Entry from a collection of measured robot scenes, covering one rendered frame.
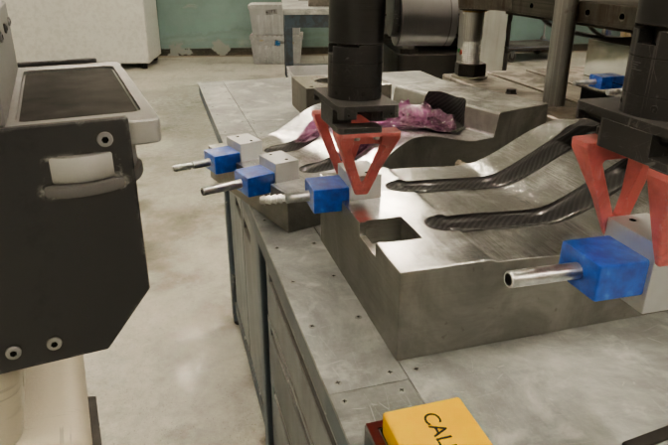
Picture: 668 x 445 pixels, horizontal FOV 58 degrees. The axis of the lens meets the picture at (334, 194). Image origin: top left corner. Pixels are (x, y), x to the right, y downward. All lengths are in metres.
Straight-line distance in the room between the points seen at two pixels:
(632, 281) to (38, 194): 0.39
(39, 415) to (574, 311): 0.48
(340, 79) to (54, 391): 0.38
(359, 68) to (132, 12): 6.41
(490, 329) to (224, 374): 1.35
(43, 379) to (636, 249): 0.48
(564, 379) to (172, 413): 1.34
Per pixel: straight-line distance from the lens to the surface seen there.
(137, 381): 1.90
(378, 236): 0.62
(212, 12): 7.72
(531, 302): 0.59
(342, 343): 0.58
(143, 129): 0.40
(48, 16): 7.23
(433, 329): 0.56
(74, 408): 0.55
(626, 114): 0.44
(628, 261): 0.46
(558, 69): 1.62
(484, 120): 1.00
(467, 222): 0.63
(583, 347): 0.62
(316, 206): 0.65
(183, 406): 1.78
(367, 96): 0.62
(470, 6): 1.91
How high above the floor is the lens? 1.14
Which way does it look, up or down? 21 degrees down
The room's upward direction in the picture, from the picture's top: straight up
